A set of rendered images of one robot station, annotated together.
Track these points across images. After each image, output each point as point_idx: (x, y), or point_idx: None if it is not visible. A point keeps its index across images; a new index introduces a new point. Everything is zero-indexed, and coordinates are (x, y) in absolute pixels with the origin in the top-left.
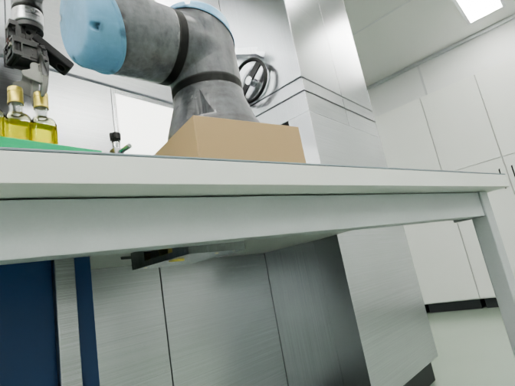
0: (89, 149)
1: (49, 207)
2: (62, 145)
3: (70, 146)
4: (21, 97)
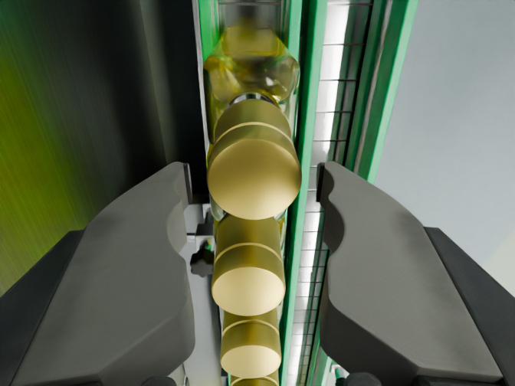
0: (415, 9)
1: None
2: (398, 85)
3: (402, 66)
4: (275, 235)
